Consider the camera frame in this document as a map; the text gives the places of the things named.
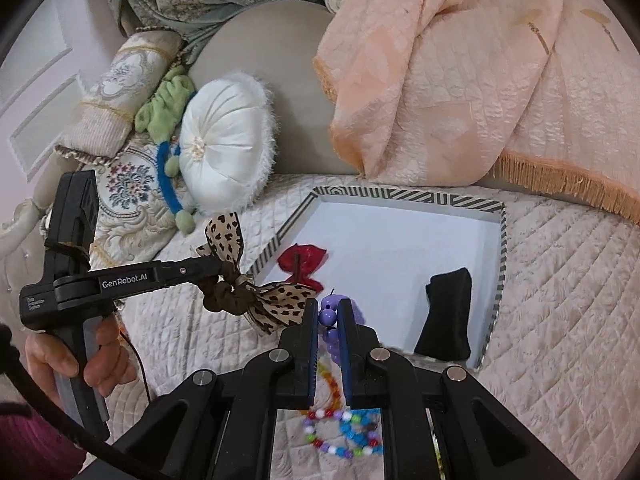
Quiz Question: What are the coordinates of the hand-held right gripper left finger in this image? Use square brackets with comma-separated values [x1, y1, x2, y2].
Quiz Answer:
[111, 298, 321, 480]

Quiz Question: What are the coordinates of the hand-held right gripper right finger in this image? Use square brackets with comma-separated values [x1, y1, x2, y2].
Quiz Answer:
[338, 298, 566, 480]

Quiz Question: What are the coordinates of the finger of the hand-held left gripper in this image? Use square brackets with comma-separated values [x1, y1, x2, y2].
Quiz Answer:
[177, 255, 226, 286]

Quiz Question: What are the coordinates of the purple bead bracelet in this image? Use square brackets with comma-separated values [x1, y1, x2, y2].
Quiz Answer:
[319, 294, 367, 367]

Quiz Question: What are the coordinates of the leopard print bow scrunchie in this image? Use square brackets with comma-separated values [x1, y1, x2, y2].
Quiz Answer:
[196, 212, 319, 337]

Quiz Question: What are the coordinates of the striped rim white tray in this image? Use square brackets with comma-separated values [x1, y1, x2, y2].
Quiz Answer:
[246, 185, 508, 372]

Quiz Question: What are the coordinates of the person's left forearm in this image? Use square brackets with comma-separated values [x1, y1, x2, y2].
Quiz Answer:
[0, 400, 87, 480]

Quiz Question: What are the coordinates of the person's left hand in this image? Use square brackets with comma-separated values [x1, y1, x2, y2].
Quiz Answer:
[25, 317, 137, 398]

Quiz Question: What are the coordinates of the red hair bow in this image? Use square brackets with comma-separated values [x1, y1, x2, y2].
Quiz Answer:
[278, 243, 329, 287]

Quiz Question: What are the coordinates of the floral embroidered cushion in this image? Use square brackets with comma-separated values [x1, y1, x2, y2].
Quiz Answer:
[87, 135, 211, 268]

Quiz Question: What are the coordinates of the black cloth pouch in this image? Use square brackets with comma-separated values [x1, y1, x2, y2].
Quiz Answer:
[413, 268, 473, 361]

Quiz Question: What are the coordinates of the white round fringed cushion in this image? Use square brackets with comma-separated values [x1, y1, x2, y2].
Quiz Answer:
[178, 71, 276, 213]

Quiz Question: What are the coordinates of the green plush toy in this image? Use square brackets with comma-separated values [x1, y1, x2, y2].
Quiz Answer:
[135, 65, 197, 237]

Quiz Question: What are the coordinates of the embroidered bolster pillow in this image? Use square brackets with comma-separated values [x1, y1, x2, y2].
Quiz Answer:
[55, 30, 184, 165]

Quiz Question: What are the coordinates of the grey upholstered headboard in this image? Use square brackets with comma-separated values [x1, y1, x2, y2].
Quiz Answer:
[192, 0, 366, 178]

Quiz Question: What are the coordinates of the quilted beige bedspread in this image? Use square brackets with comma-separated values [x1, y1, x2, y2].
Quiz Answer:
[107, 172, 640, 480]

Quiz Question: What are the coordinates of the peach fringed blanket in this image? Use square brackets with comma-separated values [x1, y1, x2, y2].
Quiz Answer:
[313, 0, 637, 226]

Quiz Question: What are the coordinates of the multicoloured bead necklace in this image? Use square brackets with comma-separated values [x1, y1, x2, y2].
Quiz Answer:
[299, 352, 383, 459]

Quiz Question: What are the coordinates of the black cable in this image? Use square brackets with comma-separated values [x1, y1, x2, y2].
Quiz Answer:
[114, 305, 152, 403]

